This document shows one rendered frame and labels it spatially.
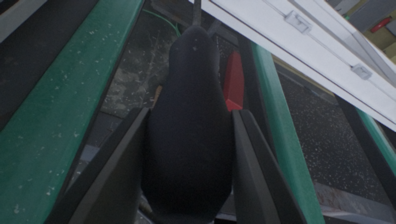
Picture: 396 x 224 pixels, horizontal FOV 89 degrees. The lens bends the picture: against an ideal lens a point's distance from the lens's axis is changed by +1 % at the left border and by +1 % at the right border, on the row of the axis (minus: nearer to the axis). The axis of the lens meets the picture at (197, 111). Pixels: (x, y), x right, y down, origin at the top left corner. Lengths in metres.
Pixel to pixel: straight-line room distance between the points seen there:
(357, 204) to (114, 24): 0.41
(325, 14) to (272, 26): 0.56
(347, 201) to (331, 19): 0.70
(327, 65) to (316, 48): 0.05
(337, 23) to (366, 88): 0.45
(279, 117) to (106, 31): 0.21
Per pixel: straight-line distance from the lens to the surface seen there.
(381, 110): 0.67
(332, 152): 1.10
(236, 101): 0.65
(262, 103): 0.29
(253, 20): 0.37
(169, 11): 1.49
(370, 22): 9.18
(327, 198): 0.36
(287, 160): 0.24
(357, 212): 0.41
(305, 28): 0.40
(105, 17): 0.21
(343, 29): 1.00
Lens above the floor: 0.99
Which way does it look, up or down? 43 degrees down
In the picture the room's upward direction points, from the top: 45 degrees clockwise
